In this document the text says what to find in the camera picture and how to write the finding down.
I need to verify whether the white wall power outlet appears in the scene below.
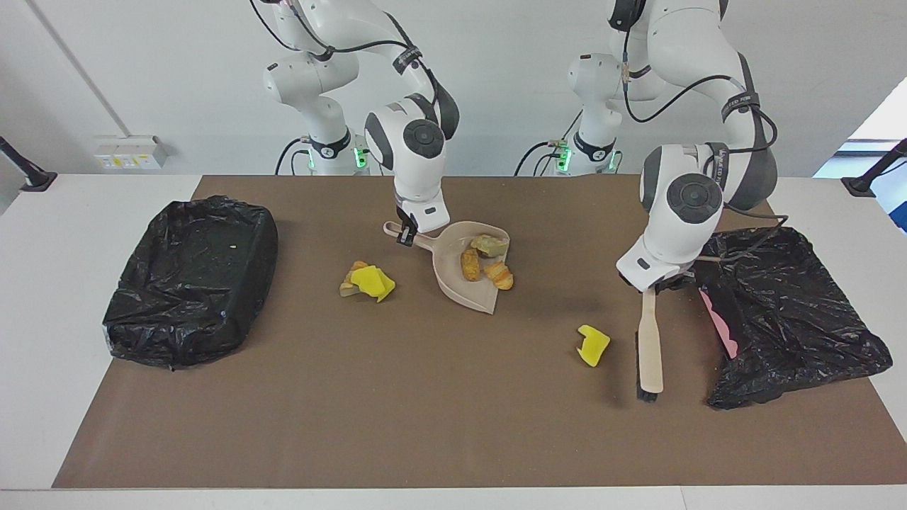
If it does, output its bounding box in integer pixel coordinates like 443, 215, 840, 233
92, 136, 169, 171

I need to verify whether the pink plastic bin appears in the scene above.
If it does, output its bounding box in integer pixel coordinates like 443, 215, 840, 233
698, 287, 739, 360

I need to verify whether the beige hand brush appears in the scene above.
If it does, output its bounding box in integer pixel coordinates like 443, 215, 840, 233
636, 283, 665, 403

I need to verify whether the beige plastic dustpan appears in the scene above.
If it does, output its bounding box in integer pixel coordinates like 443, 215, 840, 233
383, 220, 511, 315

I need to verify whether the yellow sponge piece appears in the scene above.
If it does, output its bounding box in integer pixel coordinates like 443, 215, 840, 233
577, 324, 611, 368
351, 266, 396, 303

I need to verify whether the pale pastry toy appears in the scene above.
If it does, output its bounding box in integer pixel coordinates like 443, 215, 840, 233
471, 234, 509, 259

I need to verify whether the right black-lined bin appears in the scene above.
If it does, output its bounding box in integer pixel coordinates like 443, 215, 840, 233
685, 227, 894, 410

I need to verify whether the black left base cable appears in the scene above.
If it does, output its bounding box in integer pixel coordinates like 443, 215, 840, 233
514, 140, 568, 176

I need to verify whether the black right base cable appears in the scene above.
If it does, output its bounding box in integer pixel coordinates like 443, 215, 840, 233
275, 138, 312, 176

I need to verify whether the black base cable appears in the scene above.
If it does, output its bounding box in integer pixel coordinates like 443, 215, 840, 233
514, 140, 568, 176
275, 138, 312, 176

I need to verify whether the left black-lined bin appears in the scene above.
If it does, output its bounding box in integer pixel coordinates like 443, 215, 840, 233
102, 195, 279, 370

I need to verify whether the black clamp stand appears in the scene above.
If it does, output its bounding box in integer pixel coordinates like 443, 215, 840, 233
841, 138, 907, 198
0, 136, 57, 192

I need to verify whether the brown table mat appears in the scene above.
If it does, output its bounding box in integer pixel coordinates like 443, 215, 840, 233
52, 175, 907, 489

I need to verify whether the black-lined bin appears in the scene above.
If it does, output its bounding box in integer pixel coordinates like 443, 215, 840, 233
685, 227, 894, 410
102, 195, 279, 370

